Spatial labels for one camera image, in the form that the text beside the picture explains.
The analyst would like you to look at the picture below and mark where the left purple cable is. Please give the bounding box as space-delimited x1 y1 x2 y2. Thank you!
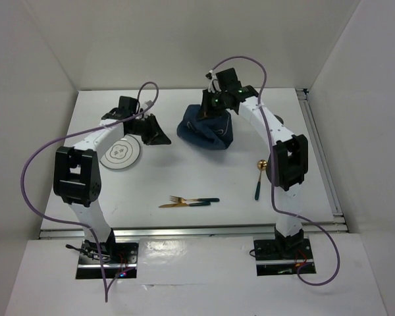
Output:
21 82 159 303

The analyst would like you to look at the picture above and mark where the aluminium frame rail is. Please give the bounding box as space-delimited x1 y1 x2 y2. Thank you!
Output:
39 223 348 240
296 89 346 224

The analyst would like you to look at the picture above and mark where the gold knife green handle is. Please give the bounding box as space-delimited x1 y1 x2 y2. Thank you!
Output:
159 201 211 208

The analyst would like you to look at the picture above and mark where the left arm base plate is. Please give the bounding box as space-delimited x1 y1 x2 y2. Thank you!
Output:
66 241 139 280

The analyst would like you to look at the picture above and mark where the dark blue cloth placemat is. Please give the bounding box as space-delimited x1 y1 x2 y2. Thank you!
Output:
176 104 234 150

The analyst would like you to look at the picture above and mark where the white round plate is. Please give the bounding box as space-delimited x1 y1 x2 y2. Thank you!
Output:
100 135 142 171

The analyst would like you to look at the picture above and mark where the aluminium frame rail front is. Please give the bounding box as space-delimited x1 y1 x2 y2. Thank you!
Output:
39 223 348 240

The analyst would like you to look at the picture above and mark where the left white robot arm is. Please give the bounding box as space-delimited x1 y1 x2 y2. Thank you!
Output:
53 96 171 263

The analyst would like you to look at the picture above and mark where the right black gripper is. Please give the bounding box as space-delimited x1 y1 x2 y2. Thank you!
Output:
197 88 228 120

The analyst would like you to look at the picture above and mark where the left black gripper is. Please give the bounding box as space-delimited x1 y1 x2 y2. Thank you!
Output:
127 113 170 145

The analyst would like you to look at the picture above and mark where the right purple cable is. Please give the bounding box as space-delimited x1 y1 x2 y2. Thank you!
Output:
207 56 340 284

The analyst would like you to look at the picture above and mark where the aluminium frame rail right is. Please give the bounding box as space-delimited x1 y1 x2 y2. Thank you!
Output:
296 89 346 224

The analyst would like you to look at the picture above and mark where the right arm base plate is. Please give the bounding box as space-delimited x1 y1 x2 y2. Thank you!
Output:
249 238 316 277

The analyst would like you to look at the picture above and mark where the metal cup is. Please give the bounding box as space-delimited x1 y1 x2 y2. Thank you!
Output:
274 115 284 125

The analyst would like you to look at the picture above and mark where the gold spoon green handle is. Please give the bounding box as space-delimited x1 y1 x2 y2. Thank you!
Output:
254 159 268 201

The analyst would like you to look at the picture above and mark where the gold fork green handle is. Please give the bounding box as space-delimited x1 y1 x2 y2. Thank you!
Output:
169 196 220 203

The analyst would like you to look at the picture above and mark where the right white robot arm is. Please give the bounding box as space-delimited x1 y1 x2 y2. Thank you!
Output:
198 68 308 259

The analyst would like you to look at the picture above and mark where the purple cable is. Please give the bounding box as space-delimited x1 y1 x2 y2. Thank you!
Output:
21 82 159 303
207 56 340 284

